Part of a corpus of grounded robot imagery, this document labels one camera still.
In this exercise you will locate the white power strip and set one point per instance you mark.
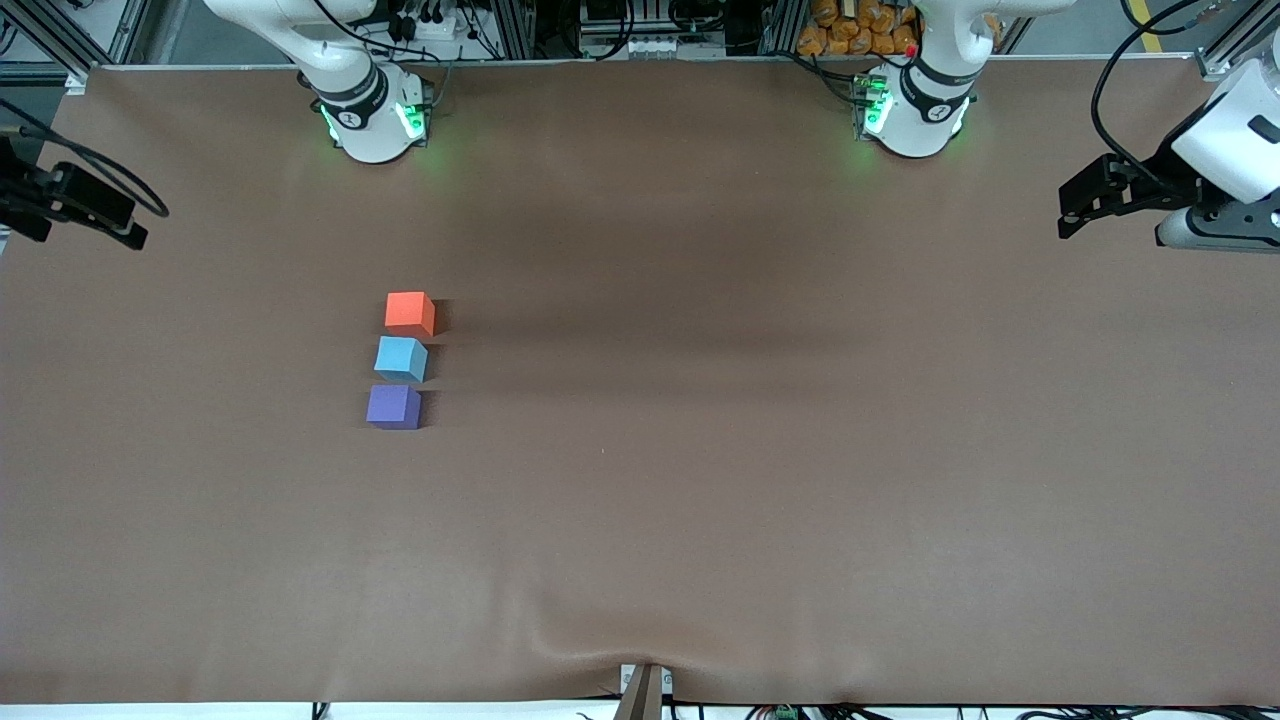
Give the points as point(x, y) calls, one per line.
point(432, 24)

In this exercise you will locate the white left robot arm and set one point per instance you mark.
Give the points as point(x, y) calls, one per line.
point(920, 130)

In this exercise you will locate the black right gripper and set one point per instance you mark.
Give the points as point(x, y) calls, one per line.
point(22, 194)

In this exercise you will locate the purple foam block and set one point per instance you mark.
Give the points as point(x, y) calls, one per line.
point(392, 405)

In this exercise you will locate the aluminium frame profile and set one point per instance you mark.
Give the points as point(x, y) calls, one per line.
point(70, 40)
point(1235, 50)

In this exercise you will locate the light blue foam block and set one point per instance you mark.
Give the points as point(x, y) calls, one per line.
point(400, 358)

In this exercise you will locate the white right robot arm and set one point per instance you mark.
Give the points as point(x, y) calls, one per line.
point(370, 130)

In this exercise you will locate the bag of orange items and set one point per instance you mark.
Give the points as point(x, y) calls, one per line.
point(850, 30)

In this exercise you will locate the orange foam block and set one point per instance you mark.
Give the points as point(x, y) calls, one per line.
point(408, 312)

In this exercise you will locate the white terminal block row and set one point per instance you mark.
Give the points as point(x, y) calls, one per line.
point(650, 46)

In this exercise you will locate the brown table mat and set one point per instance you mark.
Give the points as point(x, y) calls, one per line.
point(700, 520)

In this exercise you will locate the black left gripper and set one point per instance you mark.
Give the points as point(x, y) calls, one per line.
point(1160, 178)

